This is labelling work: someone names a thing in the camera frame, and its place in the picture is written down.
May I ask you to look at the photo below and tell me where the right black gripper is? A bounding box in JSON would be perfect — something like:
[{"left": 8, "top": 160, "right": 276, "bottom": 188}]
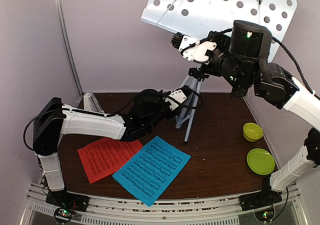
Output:
[{"left": 198, "top": 28, "right": 249, "bottom": 91}]

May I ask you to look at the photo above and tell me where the white folding music stand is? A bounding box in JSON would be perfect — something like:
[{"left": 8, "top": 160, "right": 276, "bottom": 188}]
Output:
[{"left": 140, "top": 0, "right": 299, "bottom": 146}]

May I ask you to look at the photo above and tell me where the blue sheet music page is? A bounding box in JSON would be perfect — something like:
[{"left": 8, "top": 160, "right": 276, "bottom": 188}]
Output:
[{"left": 112, "top": 136, "right": 191, "bottom": 207}]

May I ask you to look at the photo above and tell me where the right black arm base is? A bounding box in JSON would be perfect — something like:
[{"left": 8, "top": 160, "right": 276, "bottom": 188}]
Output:
[{"left": 238, "top": 180, "right": 282, "bottom": 211}]

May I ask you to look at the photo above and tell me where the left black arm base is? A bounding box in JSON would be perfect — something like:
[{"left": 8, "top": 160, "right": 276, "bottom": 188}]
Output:
[{"left": 45, "top": 185, "right": 90, "bottom": 212}]

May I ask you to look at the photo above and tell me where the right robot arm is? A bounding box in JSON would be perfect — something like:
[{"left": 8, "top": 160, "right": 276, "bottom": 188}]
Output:
[{"left": 200, "top": 20, "right": 320, "bottom": 206}]

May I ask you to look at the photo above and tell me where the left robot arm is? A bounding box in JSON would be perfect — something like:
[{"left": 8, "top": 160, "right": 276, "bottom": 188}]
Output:
[{"left": 32, "top": 88, "right": 187, "bottom": 207}]

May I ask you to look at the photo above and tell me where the white wedge-shaped holder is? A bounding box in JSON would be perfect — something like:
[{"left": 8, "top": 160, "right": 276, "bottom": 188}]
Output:
[{"left": 83, "top": 92, "right": 105, "bottom": 113}]

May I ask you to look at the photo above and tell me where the red sheet music page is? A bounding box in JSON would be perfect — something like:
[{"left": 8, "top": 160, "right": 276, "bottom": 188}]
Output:
[{"left": 77, "top": 138, "right": 143, "bottom": 184}]

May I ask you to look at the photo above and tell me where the yellow-green plastic bowl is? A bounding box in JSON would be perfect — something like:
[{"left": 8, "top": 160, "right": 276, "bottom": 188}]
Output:
[{"left": 243, "top": 122, "right": 264, "bottom": 142}]

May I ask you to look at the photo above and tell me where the yellow-green plastic plate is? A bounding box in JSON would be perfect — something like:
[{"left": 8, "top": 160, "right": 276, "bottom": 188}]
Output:
[{"left": 246, "top": 148, "right": 276, "bottom": 176}]

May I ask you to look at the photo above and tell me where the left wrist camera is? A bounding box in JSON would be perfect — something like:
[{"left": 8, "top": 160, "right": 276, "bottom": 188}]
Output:
[{"left": 164, "top": 88, "right": 189, "bottom": 111}]

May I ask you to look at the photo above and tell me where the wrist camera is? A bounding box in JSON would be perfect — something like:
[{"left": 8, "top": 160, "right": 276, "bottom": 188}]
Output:
[
  {"left": 170, "top": 32, "right": 217, "bottom": 64},
  {"left": 164, "top": 88, "right": 189, "bottom": 111}
]

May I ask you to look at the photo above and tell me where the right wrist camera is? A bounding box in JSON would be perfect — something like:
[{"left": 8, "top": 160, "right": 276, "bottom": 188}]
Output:
[{"left": 170, "top": 32, "right": 217, "bottom": 64}]

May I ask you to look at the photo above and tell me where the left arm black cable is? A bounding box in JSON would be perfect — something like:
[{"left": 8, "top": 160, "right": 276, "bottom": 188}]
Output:
[{"left": 23, "top": 84, "right": 203, "bottom": 152}]

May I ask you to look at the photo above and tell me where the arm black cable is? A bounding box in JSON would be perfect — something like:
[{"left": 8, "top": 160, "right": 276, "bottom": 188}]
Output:
[
  {"left": 182, "top": 28, "right": 317, "bottom": 96},
  {"left": 23, "top": 84, "right": 203, "bottom": 152}
]

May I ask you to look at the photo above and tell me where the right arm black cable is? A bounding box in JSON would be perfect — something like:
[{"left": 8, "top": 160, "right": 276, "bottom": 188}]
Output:
[{"left": 182, "top": 28, "right": 317, "bottom": 96}]

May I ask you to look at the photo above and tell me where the left aluminium corner post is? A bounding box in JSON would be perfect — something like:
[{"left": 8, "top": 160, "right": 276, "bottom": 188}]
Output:
[{"left": 54, "top": 0, "right": 84, "bottom": 96}]

